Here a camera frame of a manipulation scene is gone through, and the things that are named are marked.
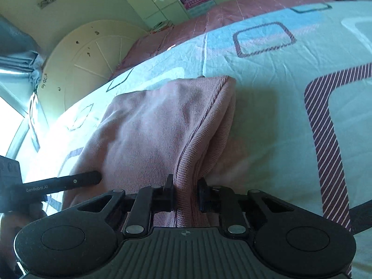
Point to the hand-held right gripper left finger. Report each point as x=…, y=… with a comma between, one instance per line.
x=168, y=193

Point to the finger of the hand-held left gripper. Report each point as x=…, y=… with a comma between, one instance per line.
x=74, y=181

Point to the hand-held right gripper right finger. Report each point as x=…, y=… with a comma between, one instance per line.
x=204, y=194

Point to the pink ribbed sweater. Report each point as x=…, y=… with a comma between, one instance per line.
x=145, y=136

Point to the person's left hand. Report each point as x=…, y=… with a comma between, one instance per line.
x=20, y=223

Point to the light blue patterned bedsheet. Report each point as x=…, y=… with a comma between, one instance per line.
x=276, y=107

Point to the cream fan-shaped headboard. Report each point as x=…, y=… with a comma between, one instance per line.
x=78, y=58

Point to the grey curtain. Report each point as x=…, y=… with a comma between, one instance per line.
x=17, y=55

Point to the pale bedside clutter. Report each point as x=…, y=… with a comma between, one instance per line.
x=159, y=25

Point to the pink bed cover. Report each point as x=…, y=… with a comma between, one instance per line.
x=232, y=11

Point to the window frame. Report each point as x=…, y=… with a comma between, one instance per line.
x=16, y=133

